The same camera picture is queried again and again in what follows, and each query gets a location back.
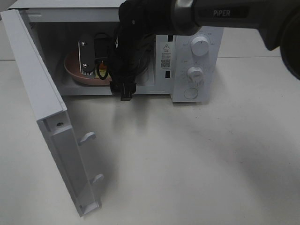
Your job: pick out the white lower microwave knob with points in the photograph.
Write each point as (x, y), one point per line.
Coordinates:
(194, 74)

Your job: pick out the toy sandwich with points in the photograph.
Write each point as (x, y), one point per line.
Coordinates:
(101, 70)

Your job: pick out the white warning label sticker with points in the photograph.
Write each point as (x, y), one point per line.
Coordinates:
(166, 55)

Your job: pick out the white upper microwave knob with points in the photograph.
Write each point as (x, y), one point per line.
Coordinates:
(200, 45)

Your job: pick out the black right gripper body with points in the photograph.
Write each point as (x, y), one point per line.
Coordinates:
(122, 76)

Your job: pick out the round white door button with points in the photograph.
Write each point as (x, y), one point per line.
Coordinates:
(191, 93)

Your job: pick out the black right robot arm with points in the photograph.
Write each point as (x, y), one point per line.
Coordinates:
(278, 22)

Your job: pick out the white microwave knob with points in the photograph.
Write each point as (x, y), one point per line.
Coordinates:
(194, 74)
(200, 45)

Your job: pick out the white microwave oven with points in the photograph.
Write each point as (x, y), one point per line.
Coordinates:
(58, 24)

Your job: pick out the pink plate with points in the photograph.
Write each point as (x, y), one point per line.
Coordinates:
(71, 65)

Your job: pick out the white microwave door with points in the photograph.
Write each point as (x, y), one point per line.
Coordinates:
(50, 111)

